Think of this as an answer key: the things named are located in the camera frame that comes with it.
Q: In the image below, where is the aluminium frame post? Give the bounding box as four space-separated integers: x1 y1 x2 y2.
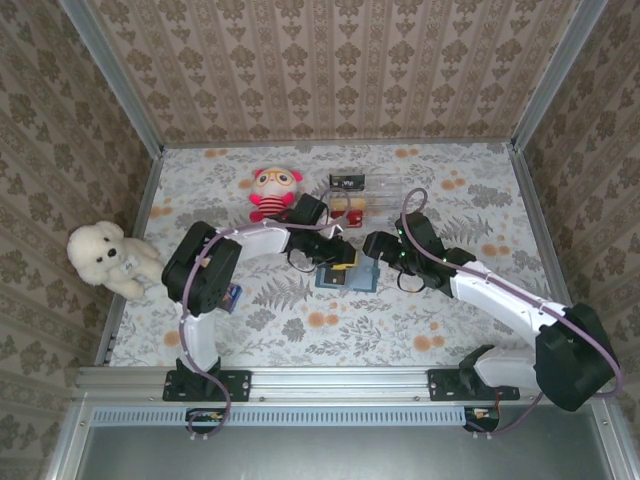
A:
510 0 612 152
58 0 165 157

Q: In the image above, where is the small blue card box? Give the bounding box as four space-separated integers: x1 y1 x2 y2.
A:
222 281 244 315

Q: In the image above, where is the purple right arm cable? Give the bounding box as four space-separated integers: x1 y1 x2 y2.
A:
397 187 625 441

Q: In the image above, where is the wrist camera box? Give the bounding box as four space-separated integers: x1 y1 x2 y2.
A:
291 193 326 226
397 212 446 252

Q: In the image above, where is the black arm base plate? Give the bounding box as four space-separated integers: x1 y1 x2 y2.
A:
162 368 252 403
427 368 521 403

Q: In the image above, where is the grey slotted cable duct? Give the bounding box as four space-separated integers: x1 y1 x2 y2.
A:
92 405 469 427

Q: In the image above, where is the aluminium side rail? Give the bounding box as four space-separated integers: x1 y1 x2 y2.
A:
507 142 591 364
94 149 165 366

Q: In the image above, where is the black card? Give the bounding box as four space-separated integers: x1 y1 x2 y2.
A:
329 173 369 192

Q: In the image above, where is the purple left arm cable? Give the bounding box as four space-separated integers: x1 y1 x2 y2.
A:
177 188 352 444

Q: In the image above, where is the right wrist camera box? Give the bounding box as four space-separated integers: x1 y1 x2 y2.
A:
397 212 446 252

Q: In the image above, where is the thin black cable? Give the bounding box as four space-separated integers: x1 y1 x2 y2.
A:
284 247 314 274
396 267 426 294

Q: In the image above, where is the grey metal panel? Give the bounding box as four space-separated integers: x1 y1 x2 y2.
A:
74 405 626 480

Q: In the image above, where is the gold card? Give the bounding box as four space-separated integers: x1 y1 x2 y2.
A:
329 196 370 212

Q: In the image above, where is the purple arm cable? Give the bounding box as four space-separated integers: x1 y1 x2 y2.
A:
177 188 352 444
397 187 625 441

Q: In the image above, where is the aluminium mounting rail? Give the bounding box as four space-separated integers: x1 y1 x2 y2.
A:
74 364 611 404

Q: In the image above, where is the pink plush doll with glasses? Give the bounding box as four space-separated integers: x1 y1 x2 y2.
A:
248 166 306 224

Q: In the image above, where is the white plush dog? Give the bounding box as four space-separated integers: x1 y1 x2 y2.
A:
66 219 164 302

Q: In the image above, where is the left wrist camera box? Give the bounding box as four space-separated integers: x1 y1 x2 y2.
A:
291 193 326 226

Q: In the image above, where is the clear acrylic tiered card stand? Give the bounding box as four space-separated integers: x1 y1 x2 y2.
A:
328 172 404 229

